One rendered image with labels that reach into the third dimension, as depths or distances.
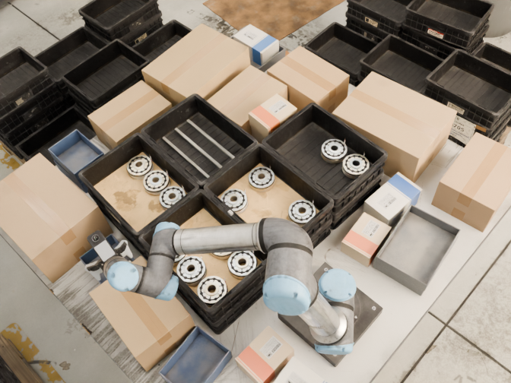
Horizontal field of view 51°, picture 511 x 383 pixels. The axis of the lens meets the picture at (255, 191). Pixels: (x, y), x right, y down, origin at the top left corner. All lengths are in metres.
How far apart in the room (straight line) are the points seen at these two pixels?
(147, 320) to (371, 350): 0.77
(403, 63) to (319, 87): 0.96
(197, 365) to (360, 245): 0.73
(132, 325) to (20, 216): 0.63
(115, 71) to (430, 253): 2.01
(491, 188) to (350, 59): 1.54
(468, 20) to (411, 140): 1.38
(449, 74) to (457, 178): 1.04
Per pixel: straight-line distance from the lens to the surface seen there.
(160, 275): 1.50
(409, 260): 2.03
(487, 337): 2.82
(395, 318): 1.99
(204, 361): 1.93
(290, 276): 1.29
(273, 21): 4.11
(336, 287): 1.71
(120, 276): 1.45
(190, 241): 1.49
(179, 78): 2.43
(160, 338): 1.82
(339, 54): 3.43
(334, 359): 1.88
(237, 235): 1.42
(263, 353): 1.84
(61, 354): 2.89
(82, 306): 2.13
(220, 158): 2.18
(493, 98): 3.00
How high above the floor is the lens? 2.53
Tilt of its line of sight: 55 degrees down
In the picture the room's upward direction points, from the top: 7 degrees counter-clockwise
